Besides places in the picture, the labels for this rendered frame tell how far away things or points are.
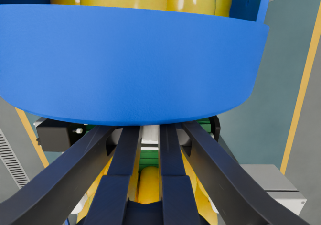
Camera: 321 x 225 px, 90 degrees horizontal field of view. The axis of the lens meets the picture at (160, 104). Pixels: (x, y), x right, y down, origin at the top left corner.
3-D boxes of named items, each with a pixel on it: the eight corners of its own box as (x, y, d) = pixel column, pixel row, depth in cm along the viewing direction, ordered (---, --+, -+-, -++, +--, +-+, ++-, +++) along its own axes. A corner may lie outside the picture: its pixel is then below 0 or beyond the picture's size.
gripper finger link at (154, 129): (150, 111, 13) (159, 112, 13) (152, 88, 20) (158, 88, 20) (150, 141, 15) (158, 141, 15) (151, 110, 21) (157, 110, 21)
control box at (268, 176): (274, 164, 42) (309, 200, 32) (253, 214, 49) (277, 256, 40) (236, 163, 41) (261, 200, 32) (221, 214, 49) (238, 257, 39)
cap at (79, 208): (87, 193, 32) (84, 201, 30) (85, 206, 33) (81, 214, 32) (67, 189, 31) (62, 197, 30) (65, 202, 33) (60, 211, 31)
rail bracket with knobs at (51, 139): (91, 108, 45) (75, 127, 36) (94, 130, 48) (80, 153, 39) (56, 107, 45) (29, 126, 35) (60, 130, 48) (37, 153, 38)
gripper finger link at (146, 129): (150, 141, 15) (141, 141, 15) (151, 110, 21) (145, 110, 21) (150, 112, 13) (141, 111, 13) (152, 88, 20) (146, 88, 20)
